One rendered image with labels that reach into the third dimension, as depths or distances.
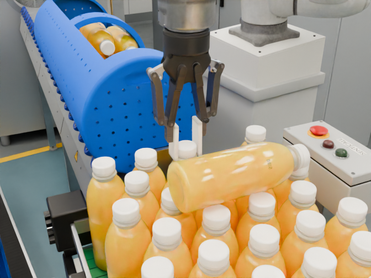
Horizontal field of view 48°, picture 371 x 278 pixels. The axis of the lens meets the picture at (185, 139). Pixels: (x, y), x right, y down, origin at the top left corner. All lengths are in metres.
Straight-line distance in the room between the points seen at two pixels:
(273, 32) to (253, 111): 0.26
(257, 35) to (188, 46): 0.80
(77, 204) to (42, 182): 1.96
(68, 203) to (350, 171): 0.52
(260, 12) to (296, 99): 0.33
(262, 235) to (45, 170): 2.43
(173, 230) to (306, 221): 0.18
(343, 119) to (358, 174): 2.02
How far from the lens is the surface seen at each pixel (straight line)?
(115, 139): 0.93
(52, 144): 3.11
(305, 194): 0.66
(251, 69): 1.37
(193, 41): 0.66
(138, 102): 0.91
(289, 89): 1.45
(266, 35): 1.44
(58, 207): 0.84
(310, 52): 1.49
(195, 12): 0.64
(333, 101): 2.64
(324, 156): 0.81
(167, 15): 0.65
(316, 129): 0.88
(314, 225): 0.61
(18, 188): 2.79
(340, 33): 2.48
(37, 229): 2.43
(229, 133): 1.53
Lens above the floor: 1.49
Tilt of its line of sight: 28 degrees down
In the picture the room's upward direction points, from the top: straight up
